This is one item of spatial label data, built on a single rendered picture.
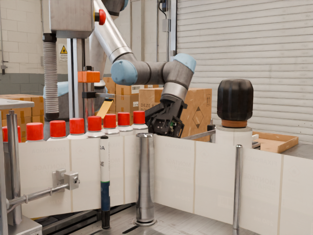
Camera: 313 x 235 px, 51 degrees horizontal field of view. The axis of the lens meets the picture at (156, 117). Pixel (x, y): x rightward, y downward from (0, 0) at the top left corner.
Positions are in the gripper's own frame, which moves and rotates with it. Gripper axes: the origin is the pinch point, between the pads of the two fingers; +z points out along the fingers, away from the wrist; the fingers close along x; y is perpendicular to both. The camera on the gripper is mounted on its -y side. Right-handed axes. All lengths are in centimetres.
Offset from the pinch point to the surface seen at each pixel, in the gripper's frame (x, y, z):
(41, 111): 154, -327, -60
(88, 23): -36.8, 0.9, -21.4
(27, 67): 217, -555, -169
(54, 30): -41.1, -3.5, -16.8
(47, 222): -28.1, 4.2, 22.5
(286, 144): 79, 14, -37
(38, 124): -38.0, 1.9, 4.7
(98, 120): -24.4, 2.4, -2.2
